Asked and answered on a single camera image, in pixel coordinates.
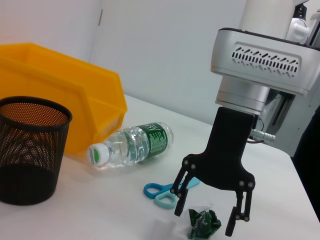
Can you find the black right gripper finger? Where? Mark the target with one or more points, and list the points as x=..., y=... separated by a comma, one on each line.
x=179, y=208
x=229, y=223

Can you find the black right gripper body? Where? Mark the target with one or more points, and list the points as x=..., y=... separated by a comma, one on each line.
x=225, y=150

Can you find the clear plastic water bottle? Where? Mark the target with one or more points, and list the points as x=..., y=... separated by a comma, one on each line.
x=135, y=145

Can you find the blue scissors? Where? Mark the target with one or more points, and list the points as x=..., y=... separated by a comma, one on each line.
x=162, y=200

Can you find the black mesh pen holder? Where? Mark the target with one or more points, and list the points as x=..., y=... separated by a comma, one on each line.
x=30, y=162

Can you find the black background object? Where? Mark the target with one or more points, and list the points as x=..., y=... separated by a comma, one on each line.
x=308, y=162

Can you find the yellow plastic bin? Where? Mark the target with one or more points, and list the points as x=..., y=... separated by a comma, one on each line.
x=50, y=75

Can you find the grey metal frame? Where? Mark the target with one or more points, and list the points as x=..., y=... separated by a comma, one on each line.
x=287, y=120

